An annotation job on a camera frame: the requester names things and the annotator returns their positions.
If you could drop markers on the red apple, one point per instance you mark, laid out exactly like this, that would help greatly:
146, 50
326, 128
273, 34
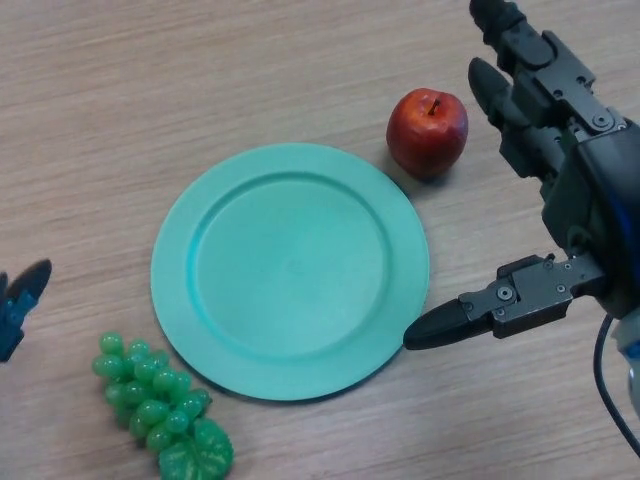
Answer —
425, 135

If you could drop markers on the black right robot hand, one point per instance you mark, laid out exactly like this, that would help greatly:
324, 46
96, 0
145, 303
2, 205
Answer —
595, 200

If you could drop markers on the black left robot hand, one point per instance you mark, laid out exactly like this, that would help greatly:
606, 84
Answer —
22, 295

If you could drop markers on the green plastic grape bunch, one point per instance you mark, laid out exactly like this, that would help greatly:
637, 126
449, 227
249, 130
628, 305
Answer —
150, 395

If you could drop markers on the round teal plate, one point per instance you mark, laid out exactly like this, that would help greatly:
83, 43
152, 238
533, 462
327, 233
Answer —
290, 272

